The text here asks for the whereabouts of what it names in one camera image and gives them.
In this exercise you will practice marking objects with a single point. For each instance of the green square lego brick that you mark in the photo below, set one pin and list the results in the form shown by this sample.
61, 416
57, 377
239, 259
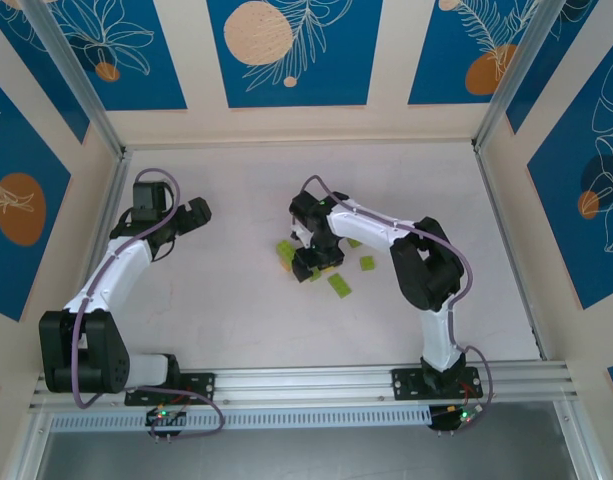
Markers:
316, 276
367, 263
354, 243

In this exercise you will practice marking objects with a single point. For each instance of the green long lego brick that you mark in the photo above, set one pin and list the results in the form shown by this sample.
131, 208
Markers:
286, 249
339, 286

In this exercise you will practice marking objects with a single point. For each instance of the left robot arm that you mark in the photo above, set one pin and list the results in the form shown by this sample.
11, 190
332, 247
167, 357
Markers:
111, 270

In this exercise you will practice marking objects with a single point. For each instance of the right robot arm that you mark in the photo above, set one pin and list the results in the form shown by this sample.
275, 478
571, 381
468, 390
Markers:
366, 225

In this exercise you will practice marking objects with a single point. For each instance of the orange square lego brick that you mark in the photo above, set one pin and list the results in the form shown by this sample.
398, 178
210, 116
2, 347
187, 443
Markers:
288, 266

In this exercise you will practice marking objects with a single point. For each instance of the grey metal sheet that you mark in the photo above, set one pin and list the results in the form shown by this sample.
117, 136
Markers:
306, 457

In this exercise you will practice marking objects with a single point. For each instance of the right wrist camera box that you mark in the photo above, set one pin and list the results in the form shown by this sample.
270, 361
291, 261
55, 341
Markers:
300, 236

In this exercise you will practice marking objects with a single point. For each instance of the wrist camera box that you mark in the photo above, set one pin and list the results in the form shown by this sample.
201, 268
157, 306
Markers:
300, 236
148, 200

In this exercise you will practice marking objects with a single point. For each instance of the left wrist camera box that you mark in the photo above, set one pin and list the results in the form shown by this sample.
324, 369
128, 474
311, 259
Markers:
148, 200

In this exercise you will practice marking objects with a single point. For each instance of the aluminium side rail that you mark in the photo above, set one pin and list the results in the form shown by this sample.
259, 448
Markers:
111, 200
496, 210

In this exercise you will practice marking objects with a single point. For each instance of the aluminium mounting rail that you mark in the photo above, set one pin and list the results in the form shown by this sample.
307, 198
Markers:
306, 385

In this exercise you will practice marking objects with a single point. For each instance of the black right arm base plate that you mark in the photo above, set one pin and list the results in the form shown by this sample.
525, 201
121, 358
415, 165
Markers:
408, 385

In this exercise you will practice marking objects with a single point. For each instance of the blue floral wall panel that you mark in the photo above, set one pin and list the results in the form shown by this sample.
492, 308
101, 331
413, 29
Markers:
16, 45
576, 60
336, 60
556, 225
436, 50
16, 280
151, 60

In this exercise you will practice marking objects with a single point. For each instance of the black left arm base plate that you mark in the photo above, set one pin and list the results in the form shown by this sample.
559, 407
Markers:
201, 387

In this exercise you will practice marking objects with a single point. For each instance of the aluminium frame post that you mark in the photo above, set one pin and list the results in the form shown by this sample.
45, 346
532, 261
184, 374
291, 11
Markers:
516, 65
76, 75

